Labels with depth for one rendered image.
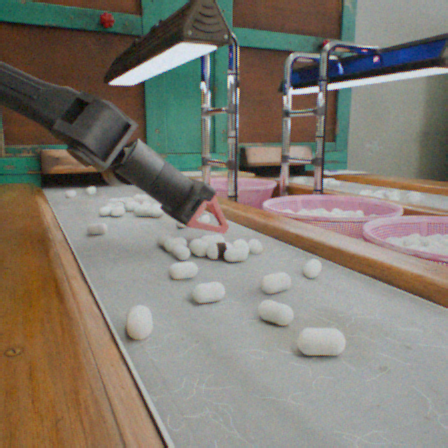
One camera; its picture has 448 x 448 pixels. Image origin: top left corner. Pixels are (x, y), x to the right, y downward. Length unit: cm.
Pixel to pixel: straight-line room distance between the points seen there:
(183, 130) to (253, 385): 125
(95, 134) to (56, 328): 31
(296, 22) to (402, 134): 192
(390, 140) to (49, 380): 324
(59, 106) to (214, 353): 41
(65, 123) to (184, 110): 93
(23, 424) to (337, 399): 18
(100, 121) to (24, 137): 82
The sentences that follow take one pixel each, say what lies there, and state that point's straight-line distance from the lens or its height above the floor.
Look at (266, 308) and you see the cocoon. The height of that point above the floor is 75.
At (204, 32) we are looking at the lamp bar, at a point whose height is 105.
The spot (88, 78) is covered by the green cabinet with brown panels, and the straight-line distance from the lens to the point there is 143.
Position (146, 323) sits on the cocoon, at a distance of 35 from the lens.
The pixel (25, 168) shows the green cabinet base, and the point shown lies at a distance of 139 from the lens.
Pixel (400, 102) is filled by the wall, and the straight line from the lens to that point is 346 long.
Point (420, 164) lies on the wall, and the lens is 368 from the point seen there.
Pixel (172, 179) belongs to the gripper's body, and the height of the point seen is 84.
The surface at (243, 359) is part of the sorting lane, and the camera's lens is 33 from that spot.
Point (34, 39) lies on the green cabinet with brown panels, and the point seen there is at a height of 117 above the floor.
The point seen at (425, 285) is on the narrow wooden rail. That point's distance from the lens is 47.
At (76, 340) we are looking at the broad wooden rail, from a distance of 32.
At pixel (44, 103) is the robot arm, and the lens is 63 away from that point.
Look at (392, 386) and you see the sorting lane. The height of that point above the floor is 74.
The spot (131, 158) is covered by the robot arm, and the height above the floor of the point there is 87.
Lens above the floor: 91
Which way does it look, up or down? 12 degrees down
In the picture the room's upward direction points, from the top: straight up
